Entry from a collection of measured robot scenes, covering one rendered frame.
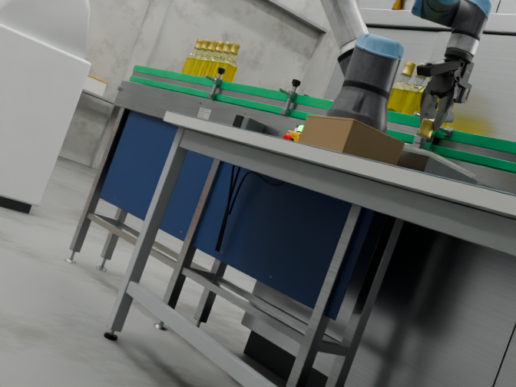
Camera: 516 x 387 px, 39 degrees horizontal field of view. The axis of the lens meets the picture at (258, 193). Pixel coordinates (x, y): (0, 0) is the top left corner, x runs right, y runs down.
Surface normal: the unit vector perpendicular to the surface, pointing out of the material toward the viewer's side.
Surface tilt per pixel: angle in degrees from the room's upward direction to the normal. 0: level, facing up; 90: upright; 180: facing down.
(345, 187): 90
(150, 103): 90
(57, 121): 90
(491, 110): 90
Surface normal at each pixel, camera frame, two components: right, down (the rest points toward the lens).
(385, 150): 0.54, 0.20
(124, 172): -0.72, -0.26
